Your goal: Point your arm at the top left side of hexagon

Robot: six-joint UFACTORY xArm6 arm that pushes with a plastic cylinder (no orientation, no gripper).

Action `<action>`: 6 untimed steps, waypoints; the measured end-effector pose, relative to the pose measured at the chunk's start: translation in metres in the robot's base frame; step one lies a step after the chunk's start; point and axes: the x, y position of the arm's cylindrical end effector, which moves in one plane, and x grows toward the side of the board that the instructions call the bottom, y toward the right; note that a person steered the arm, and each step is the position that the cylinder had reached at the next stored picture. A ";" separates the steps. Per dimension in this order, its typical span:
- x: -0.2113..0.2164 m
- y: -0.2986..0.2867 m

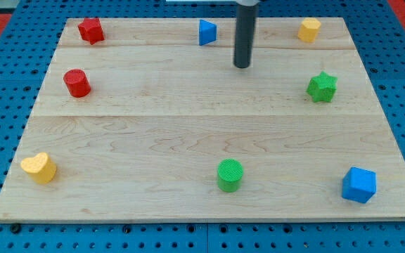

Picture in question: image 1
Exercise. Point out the blue cube block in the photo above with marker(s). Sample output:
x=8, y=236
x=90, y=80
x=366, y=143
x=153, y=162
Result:
x=359, y=185

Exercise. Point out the blue triangle block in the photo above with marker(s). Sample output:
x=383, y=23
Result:
x=207, y=32

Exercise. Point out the yellow hexagon block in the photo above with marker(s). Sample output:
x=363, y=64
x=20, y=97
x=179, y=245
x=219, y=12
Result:
x=309, y=29

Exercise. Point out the wooden board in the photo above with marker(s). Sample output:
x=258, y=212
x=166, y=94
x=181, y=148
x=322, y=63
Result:
x=145, y=144

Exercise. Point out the green star block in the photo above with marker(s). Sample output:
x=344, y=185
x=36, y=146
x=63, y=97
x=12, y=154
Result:
x=322, y=87

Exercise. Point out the red cylinder block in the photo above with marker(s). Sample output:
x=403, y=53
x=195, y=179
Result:
x=77, y=83

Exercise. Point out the green cylinder block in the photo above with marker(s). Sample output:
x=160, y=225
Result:
x=229, y=175

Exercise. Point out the yellow heart block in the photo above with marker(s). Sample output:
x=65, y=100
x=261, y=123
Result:
x=40, y=168

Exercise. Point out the red star block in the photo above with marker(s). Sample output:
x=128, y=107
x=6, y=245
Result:
x=91, y=30

